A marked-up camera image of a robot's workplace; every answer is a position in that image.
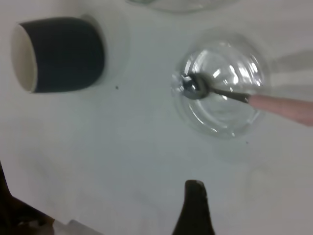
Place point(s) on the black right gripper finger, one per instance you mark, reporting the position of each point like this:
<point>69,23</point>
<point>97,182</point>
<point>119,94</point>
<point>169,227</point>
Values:
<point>193,210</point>

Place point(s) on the dark grey-blue ceramic mug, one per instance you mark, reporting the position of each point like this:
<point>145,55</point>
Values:
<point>68,56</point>

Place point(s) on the clear glass saucer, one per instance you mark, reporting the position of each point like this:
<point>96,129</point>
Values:
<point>220,120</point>

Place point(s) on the clear double-wall glass mug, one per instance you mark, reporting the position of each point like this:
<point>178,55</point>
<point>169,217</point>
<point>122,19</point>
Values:
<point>183,5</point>

